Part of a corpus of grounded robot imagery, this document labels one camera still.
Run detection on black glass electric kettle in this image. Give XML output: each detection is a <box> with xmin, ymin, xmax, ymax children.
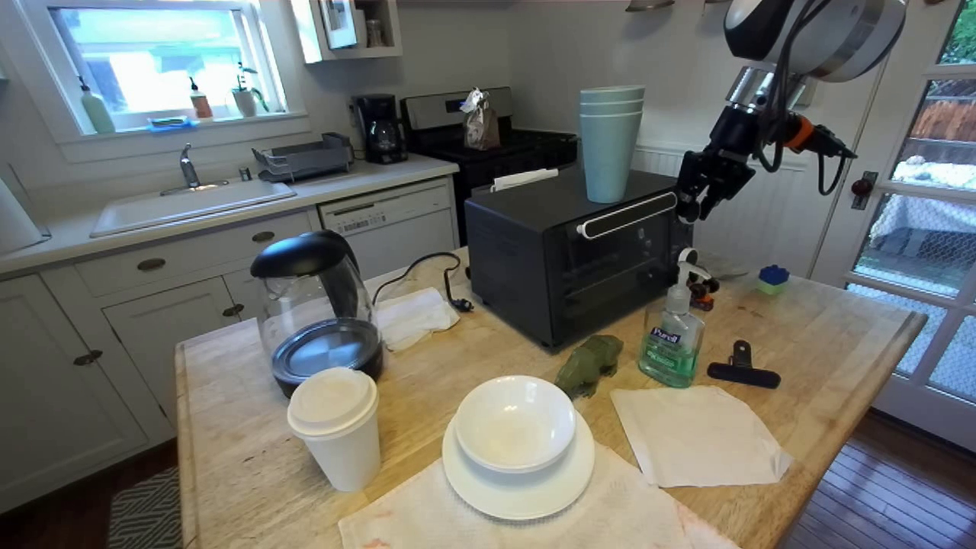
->
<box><xmin>250</xmin><ymin>228</ymin><xmax>384</xmax><ymax>393</ymax></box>

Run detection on green hand soap bottle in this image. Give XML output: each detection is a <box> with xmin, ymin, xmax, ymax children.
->
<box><xmin>638</xmin><ymin>248</ymin><xmax>704</xmax><ymax>387</ymax></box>

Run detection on chrome faucet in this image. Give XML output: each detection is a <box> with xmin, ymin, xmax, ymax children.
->
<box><xmin>180</xmin><ymin>146</ymin><xmax>202</xmax><ymax>190</ymax></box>

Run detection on green cloth rag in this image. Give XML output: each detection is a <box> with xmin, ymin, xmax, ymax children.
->
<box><xmin>554</xmin><ymin>335</ymin><xmax>623</xmax><ymax>397</ymax></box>

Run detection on black binder clip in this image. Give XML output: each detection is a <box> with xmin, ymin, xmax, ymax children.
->
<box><xmin>709</xmin><ymin>339</ymin><xmax>782</xmax><ymax>392</ymax></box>

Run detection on grey dish rack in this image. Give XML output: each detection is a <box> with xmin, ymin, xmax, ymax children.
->
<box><xmin>253</xmin><ymin>132</ymin><xmax>354</xmax><ymax>184</ymax></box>

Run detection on clear plastic bag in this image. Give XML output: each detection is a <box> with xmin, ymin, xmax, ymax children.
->
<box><xmin>374</xmin><ymin>288</ymin><xmax>457</xmax><ymax>351</ymax></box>

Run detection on black power cord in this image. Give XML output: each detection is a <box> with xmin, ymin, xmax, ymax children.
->
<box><xmin>365</xmin><ymin>248</ymin><xmax>475</xmax><ymax>316</ymax></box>

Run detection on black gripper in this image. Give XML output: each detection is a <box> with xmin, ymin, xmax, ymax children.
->
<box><xmin>678</xmin><ymin>108</ymin><xmax>783</xmax><ymax>225</ymax></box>

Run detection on black coffee maker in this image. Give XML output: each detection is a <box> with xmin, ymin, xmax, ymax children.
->
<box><xmin>354</xmin><ymin>94</ymin><xmax>406</xmax><ymax>164</ymax></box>

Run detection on small red black object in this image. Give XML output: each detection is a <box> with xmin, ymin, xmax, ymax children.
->
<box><xmin>691</xmin><ymin>274</ymin><xmax>721</xmax><ymax>312</ymax></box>

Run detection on white plate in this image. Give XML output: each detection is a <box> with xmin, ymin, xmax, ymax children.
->
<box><xmin>444</xmin><ymin>421</ymin><xmax>594</xmax><ymax>523</ymax></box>

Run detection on white dishwasher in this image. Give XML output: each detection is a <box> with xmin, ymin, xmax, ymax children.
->
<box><xmin>317</xmin><ymin>176</ymin><xmax>457</xmax><ymax>278</ymax></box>

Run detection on black toaster oven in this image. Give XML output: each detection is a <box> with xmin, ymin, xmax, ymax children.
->
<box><xmin>465</xmin><ymin>169</ymin><xmax>692</xmax><ymax>351</ymax></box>

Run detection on white paper towel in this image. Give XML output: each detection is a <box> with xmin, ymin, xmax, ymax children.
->
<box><xmin>339</xmin><ymin>449</ymin><xmax>739</xmax><ymax>549</ymax></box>

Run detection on white folded napkin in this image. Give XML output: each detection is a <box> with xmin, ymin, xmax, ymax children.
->
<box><xmin>612</xmin><ymin>387</ymin><xmax>792</xmax><ymax>487</ymax></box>

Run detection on stacked teal cups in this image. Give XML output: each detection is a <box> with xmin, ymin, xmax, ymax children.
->
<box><xmin>580</xmin><ymin>87</ymin><xmax>644</xmax><ymax>205</ymax></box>

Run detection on white bowl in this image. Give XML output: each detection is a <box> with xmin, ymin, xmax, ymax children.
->
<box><xmin>454</xmin><ymin>376</ymin><xmax>577</xmax><ymax>476</ymax></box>

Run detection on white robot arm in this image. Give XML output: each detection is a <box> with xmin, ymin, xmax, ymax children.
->
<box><xmin>678</xmin><ymin>0</ymin><xmax>906</xmax><ymax>223</ymax></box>

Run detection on white kitchen sink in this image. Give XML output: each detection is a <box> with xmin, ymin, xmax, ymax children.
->
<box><xmin>91</xmin><ymin>179</ymin><xmax>293</xmax><ymax>238</ymax></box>

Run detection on black kitchen stove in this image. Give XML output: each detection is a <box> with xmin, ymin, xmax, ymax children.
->
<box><xmin>400</xmin><ymin>87</ymin><xmax>577</xmax><ymax>241</ymax></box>

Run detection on white foam cup with lid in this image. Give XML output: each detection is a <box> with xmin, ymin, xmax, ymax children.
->
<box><xmin>286</xmin><ymin>368</ymin><xmax>382</xmax><ymax>492</ymax></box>

